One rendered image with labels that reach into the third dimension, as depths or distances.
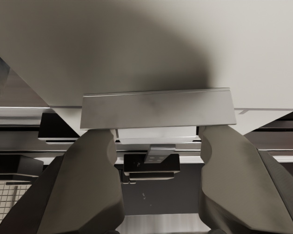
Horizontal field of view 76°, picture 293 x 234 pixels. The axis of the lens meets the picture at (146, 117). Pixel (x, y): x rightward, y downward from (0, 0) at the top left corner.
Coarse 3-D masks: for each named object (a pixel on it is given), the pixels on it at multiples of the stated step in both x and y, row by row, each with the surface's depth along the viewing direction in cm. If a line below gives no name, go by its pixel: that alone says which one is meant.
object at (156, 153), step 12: (156, 144) 26; (168, 144) 26; (132, 156) 40; (144, 156) 40; (156, 156) 31; (168, 156) 40; (132, 168) 39; (144, 168) 39; (156, 168) 39; (168, 168) 39
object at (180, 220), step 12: (132, 216) 20; (144, 216) 20; (156, 216) 20; (168, 216) 20; (180, 216) 20; (192, 216) 20; (120, 228) 19; (132, 228) 19; (144, 228) 20; (156, 228) 20; (168, 228) 20; (180, 228) 20; (192, 228) 20; (204, 228) 20
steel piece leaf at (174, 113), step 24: (96, 96) 11; (120, 96) 11; (144, 96) 11; (168, 96) 11; (192, 96) 11; (216, 96) 11; (96, 120) 10; (120, 120) 10; (144, 120) 10; (168, 120) 10; (192, 120) 10; (216, 120) 10
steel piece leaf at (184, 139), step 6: (132, 138) 21; (138, 138) 21; (144, 138) 21; (150, 138) 21; (156, 138) 21; (162, 138) 21; (168, 138) 21; (174, 138) 21; (180, 138) 21; (186, 138) 21; (192, 138) 21
